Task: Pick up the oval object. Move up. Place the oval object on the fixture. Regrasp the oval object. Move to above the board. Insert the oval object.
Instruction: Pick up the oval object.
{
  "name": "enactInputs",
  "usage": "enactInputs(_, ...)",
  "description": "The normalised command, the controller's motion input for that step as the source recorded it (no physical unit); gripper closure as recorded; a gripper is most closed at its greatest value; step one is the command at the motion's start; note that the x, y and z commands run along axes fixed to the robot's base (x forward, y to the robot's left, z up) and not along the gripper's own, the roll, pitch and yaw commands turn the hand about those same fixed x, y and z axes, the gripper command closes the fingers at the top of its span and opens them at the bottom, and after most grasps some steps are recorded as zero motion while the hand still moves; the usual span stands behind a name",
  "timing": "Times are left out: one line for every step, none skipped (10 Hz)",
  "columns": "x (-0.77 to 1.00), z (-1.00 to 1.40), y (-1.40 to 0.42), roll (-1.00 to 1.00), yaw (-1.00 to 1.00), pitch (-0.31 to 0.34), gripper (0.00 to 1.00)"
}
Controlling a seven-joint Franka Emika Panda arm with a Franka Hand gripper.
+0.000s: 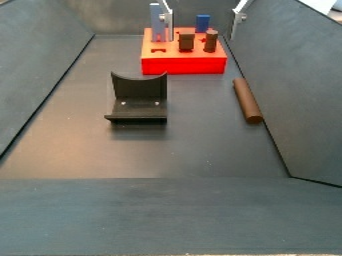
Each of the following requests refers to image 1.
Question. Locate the tall light blue block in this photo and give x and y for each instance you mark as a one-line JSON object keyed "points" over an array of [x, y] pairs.
{"points": [[158, 11]]}

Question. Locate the red peg board base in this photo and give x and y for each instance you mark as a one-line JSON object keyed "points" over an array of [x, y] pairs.
{"points": [[160, 56]]}

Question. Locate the brown oval cylinder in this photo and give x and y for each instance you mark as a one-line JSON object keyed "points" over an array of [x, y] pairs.
{"points": [[248, 105]]}

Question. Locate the dark blue block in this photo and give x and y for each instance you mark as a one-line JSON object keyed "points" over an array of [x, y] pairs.
{"points": [[202, 23]]}

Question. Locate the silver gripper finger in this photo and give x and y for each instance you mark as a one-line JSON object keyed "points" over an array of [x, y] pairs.
{"points": [[167, 18], [238, 15]]}

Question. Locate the black curved fixture stand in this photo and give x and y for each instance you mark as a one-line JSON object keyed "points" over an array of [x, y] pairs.
{"points": [[140, 98]]}

